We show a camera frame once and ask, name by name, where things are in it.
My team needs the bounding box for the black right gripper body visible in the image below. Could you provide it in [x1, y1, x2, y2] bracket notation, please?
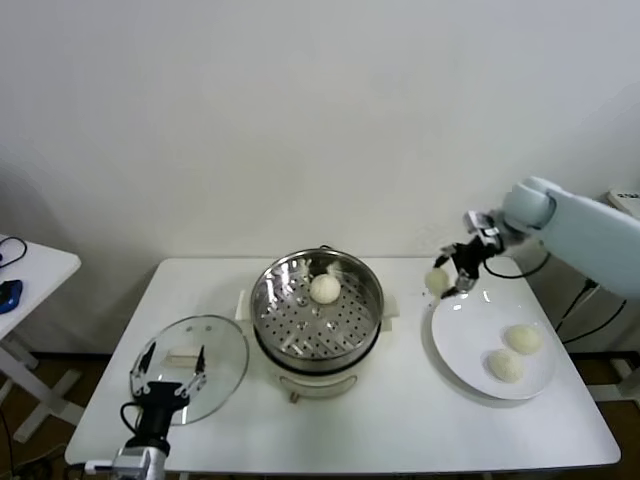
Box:
[449, 238, 494, 281]

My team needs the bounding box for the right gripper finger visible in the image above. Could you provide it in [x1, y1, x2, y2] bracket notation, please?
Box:
[442, 269, 479, 300]
[433, 243, 459, 271]

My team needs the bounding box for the round white plate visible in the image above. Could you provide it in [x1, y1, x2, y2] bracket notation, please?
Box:
[430, 289, 559, 401]

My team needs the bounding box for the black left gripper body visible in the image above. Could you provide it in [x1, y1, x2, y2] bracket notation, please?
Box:
[135, 381, 192, 442]

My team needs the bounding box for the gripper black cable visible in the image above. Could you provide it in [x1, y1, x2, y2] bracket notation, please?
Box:
[119, 402, 146, 441]
[482, 249, 551, 280]

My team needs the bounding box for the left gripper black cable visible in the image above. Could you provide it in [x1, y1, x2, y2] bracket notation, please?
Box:
[119, 402, 146, 441]

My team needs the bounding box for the white electric cooker pot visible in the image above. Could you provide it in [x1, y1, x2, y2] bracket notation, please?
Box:
[234, 287, 404, 404]

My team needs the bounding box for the blue handheld device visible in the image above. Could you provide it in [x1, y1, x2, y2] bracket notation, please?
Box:
[0, 279, 25, 315]

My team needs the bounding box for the white side table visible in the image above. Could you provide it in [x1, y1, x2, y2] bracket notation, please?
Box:
[0, 233, 84, 444]

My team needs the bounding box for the stainless steel steamer basket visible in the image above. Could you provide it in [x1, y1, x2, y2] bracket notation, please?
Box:
[249, 244, 385, 365]

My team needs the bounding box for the thin black looped cable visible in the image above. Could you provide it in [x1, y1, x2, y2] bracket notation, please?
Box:
[0, 236, 29, 271]

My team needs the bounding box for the black power adapter cable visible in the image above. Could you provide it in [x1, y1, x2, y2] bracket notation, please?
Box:
[554, 277, 629, 345]

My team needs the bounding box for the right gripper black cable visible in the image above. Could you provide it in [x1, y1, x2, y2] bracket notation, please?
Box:
[482, 249, 551, 280]

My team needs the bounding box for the white steamed baozi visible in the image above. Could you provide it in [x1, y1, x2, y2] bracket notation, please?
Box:
[504, 323, 545, 357]
[308, 273, 343, 305]
[423, 268, 452, 297]
[485, 348, 525, 384]

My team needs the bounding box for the round glass pot lid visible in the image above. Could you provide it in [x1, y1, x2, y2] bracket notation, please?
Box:
[130, 314, 250, 426]

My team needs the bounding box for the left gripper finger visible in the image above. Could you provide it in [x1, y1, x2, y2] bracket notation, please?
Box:
[179, 344, 209, 399]
[128, 341, 157, 397]

